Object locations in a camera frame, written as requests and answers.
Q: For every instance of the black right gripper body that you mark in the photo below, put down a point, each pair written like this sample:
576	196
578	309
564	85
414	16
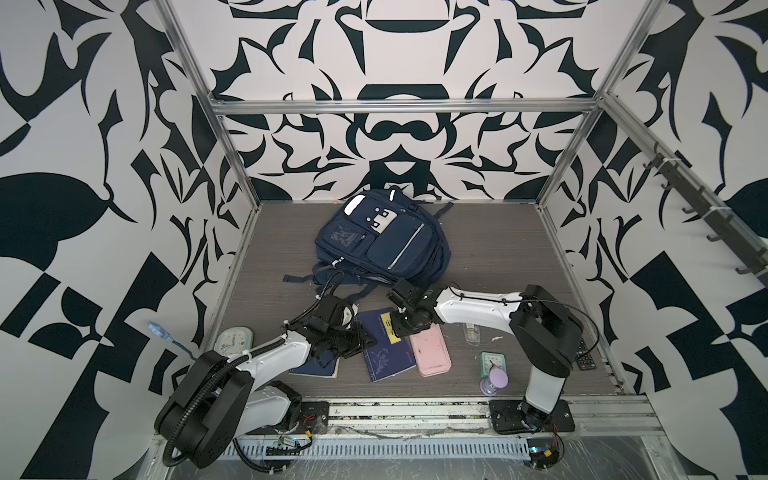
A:
404	316

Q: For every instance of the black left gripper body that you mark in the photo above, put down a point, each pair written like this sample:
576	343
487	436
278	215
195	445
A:
344	340

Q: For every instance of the blue book yellow label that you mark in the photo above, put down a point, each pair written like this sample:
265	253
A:
325	365
390	355

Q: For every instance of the navy blue school backpack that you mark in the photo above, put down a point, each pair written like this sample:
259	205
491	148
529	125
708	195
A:
377	238

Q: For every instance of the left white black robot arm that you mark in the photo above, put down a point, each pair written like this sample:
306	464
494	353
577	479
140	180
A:
223	397

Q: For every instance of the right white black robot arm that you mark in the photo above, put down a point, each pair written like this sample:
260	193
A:
548	331

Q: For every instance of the pink pencil case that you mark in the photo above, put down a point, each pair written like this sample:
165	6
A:
430	352

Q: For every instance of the small green square clock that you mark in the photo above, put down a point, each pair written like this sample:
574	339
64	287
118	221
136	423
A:
491	360

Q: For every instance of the round mint alarm clock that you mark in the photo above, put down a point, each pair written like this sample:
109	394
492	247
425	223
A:
234	341

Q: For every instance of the purple cylindrical container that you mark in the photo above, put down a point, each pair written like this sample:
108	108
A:
496	380

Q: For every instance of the black remote control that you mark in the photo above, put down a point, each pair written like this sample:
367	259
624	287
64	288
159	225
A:
584	359

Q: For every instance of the small green circuit board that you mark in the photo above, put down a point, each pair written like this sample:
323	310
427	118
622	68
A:
544	454

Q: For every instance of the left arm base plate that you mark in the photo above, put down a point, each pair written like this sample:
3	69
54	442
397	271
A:
313	416

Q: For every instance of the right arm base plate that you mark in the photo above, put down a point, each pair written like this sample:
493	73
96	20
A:
512	417

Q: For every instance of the aluminium frame rail base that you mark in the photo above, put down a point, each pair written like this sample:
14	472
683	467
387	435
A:
616	437

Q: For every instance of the black wall hook rack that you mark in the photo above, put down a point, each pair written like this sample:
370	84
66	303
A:
701	202

